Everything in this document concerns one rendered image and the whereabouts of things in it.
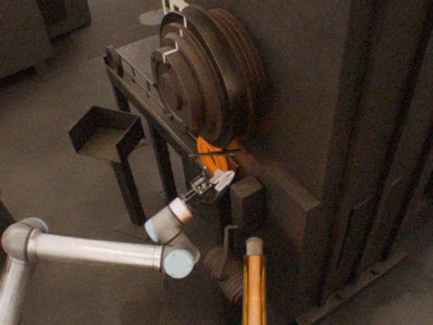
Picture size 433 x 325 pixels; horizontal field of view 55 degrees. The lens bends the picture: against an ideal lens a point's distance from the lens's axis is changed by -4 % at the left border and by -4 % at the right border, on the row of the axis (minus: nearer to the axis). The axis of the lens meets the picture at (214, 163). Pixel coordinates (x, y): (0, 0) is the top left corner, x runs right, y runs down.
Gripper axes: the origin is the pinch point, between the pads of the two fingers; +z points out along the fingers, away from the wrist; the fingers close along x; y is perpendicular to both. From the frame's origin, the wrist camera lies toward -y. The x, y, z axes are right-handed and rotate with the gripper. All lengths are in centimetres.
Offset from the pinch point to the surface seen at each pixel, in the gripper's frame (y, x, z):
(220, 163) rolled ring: 4.1, 4.1, -0.6
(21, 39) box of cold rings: -25, 249, -48
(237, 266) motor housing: -16.9, -22.2, -19.0
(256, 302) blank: 11, -48, -21
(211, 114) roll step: 36.6, -4.4, 3.4
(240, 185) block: 5.4, -9.6, -0.9
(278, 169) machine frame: 8.8, -16.5, 12.0
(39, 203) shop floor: -49, 107, -93
